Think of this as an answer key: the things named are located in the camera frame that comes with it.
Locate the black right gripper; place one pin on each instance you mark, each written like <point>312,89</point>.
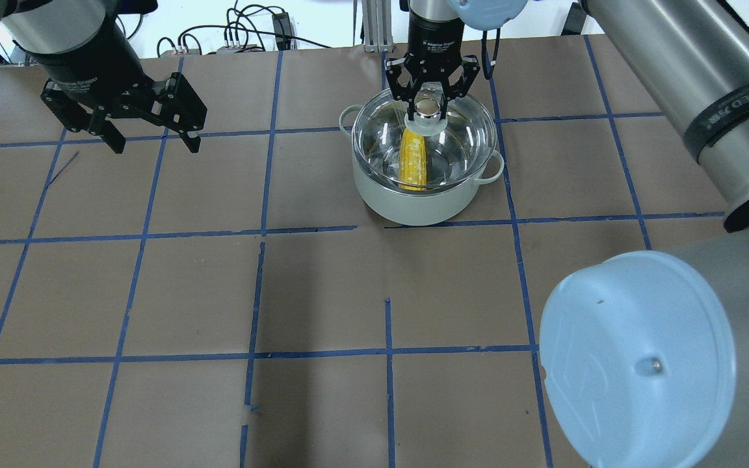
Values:
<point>431,40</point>

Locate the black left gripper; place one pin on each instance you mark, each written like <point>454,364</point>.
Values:
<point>91,63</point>

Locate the glass pot lid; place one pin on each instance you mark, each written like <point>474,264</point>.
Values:
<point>434,149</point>

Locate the yellow corn cob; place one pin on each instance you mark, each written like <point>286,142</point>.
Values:
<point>412,168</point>

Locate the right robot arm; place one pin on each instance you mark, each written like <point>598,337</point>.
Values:
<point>593,171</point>

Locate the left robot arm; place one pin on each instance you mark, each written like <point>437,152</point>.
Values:
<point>48,26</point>

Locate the black power adapter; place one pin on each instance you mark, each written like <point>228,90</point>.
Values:
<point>283,31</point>

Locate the aluminium frame post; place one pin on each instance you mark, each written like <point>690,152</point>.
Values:
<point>376,25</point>

